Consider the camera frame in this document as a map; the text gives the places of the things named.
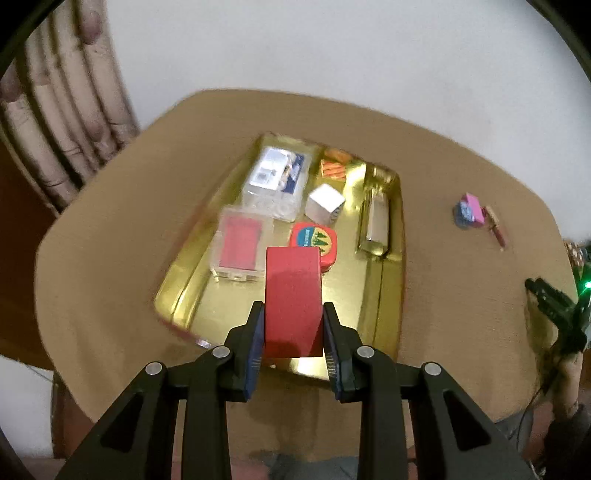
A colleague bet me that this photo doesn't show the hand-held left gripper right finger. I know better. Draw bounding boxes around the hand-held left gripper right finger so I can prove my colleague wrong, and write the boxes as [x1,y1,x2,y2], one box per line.
[322,302,539,480]

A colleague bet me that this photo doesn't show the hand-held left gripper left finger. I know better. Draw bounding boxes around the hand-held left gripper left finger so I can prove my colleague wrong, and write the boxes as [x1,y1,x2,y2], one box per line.
[55,300,266,480]

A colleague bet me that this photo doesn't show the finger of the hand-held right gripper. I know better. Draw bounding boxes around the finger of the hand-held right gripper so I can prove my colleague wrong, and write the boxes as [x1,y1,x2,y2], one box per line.
[525,277,575,330]

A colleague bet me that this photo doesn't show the red tin box gold inside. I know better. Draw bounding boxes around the red tin box gold inside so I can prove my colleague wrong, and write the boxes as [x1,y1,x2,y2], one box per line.
[153,133,407,384]

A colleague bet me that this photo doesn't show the red wooden block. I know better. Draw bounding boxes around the red wooden block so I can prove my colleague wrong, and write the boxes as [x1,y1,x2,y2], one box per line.
[264,246,324,358]

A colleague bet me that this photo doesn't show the clear plastic box pink insert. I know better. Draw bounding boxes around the clear plastic box pink insert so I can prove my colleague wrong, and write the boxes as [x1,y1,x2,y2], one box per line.
[210,207,274,283]

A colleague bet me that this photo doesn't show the red tape measure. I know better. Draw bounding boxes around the red tape measure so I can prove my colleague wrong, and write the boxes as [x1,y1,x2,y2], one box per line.
[289,222,338,273]

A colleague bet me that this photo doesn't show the gold rectangular metal case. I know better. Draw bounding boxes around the gold rectangular metal case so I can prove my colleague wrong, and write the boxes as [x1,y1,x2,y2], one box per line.
[358,185,393,259]

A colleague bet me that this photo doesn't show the white cube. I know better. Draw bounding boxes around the white cube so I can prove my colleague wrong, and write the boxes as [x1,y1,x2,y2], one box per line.
[305,184,346,224]

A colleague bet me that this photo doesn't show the clear plastic box printed label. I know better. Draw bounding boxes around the clear plastic box printed label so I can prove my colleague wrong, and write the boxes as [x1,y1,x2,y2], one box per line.
[242,146,311,222]

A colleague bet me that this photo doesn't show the yellow cube red stripes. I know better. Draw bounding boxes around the yellow cube red stripes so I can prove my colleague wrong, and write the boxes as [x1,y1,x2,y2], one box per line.
[318,148,355,180]

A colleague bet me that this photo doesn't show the person's right forearm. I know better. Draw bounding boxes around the person's right forearm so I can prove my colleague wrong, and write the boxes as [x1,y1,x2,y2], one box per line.
[542,353,591,480]

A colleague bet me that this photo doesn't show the brown floral cloth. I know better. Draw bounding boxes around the brown floral cloth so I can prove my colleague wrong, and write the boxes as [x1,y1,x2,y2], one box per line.
[563,239,591,268]

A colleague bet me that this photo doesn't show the pink lip gloss gold cap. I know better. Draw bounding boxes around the pink lip gloss gold cap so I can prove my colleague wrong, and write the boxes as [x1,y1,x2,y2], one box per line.
[481,206,506,251]

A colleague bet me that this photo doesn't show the person's grey clothing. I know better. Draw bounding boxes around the person's grey clothing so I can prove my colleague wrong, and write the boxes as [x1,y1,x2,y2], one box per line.
[249,451,365,480]

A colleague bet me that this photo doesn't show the pink rectangular box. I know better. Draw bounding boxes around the pink rectangular box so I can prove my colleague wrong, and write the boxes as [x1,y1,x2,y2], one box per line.
[459,193,485,228]

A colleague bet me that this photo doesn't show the beige patterned curtain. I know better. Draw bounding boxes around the beige patterned curtain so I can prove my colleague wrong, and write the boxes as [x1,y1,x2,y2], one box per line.
[0,0,141,217]

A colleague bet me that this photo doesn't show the thin black cable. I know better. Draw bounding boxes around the thin black cable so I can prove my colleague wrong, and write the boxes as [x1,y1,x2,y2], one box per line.
[521,364,561,460]

